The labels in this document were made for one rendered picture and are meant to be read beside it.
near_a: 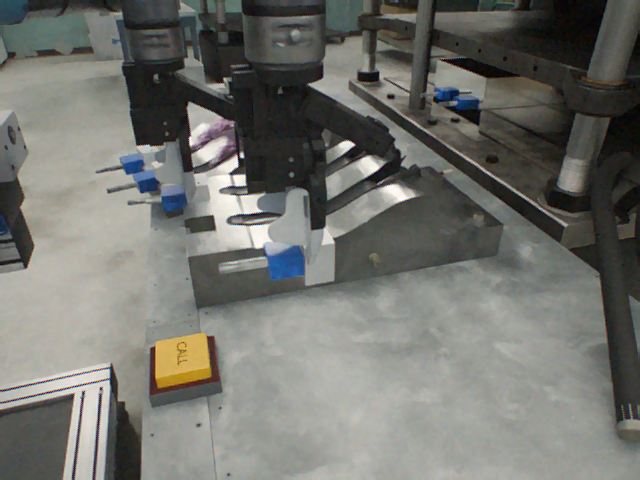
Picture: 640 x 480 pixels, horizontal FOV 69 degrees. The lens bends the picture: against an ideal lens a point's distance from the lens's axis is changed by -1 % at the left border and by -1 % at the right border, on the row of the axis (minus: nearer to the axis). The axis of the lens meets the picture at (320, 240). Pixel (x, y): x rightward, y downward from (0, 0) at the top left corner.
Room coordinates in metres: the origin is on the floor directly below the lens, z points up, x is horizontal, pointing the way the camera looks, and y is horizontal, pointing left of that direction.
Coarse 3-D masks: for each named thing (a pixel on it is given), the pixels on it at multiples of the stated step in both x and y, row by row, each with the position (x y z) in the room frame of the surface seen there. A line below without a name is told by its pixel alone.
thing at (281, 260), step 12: (324, 228) 0.48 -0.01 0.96; (324, 240) 0.46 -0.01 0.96; (264, 252) 0.46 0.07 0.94; (276, 252) 0.45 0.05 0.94; (288, 252) 0.45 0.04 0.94; (300, 252) 0.45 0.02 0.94; (324, 252) 0.45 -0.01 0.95; (228, 264) 0.44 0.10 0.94; (240, 264) 0.44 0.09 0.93; (252, 264) 0.45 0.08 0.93; (264, 264) 0.45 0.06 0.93; (276, 264) 0.44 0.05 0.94; (288, 264) 0.44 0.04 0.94; (300, 264) 0.44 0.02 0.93; (324, 264) 0.45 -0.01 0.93; (276, 276) 0.44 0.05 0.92; (288, 276) 0.44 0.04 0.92; (312, 276) 0.44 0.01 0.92; (324, 276) 0.45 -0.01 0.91
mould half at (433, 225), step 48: (336, 192) 0.70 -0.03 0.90; (384, 192) 0.65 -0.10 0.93; (432, 192) 0.64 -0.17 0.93; (192, 240) 0.57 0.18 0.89; (240, 240) 0.57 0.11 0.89; (336, 240) 0.58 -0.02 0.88; (384, 240) 0.61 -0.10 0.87; (432, 240) 0.63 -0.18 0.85; (480, 240) 0.65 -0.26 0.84; (240, 288) 0.54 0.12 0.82; (288, 288) 0.56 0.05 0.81
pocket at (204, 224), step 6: (204, 216) 0.64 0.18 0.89; (210, 216) 0.64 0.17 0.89; (186, 222) 0.63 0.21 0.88; (192, 222) 0.63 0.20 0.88; (198, 222) 0.64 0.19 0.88; (204, 222) 0.64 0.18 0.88; (210, 222) 0.64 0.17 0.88; (186, 228) 0.63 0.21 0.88; (192, 228) 0.63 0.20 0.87; (198, 228) 0.64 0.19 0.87; (204, 228) 0.64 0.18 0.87; (210, 228) 0.64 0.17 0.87; (216, 228) 0.62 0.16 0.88; (186, 234) 0.61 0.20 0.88; (192, 234) 0.63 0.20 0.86
